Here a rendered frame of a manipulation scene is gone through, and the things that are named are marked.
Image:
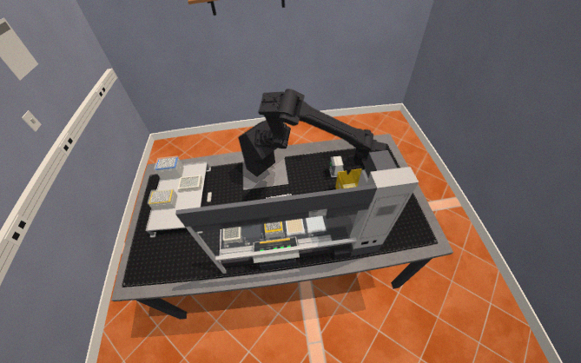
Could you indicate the yellow open-top bin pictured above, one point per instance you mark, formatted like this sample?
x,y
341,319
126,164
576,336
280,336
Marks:
x,y
343,177

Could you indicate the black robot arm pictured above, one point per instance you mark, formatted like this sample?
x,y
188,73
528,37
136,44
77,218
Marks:
x,y
290,111

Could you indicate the white box with label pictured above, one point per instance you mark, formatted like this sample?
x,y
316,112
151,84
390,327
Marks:
x,y
336,165

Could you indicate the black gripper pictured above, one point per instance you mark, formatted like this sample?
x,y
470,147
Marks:
x,y
347,160

